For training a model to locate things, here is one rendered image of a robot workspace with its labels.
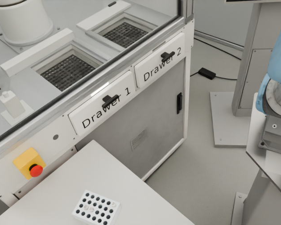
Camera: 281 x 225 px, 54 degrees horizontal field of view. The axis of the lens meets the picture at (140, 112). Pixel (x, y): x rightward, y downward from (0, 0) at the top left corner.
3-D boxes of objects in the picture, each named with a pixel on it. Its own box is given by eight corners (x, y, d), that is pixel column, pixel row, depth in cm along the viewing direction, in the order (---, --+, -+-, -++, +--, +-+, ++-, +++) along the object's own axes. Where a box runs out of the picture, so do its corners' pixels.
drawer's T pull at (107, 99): (119, 97, 99) (118, 94, 98) (104, 109, 96) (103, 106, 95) (113, 93, 101) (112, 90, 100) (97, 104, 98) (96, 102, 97)
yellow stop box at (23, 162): (47, 167, 89) (39, 155, 84) (29, 182, 86) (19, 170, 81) (39, 158, 92) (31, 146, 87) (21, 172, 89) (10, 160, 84)
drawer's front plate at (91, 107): (135, 92, 111) (132, 71, 103) (79, 136, 99) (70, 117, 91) (133, 90, 112) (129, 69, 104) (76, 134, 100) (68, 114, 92)
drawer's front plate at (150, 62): (184, 54, 124) (184, 32, 116) (140, 89, 112) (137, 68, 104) (181, 52, 125) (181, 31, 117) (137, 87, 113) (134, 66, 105)
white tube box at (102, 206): (121, 207, 86) (120, 202, 83) (109, 233, 81) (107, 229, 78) (88, 194, 90) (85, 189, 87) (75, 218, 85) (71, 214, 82)
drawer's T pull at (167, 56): (175, 54, 112) (175, 51, 111) (163, 63, 109) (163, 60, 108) (168, 51, 114) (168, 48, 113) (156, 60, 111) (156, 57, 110)
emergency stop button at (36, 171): (46, 172, 86) (41, 165, 83) (35, 180, 85) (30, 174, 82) (40, 166, 88) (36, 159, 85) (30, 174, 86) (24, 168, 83)
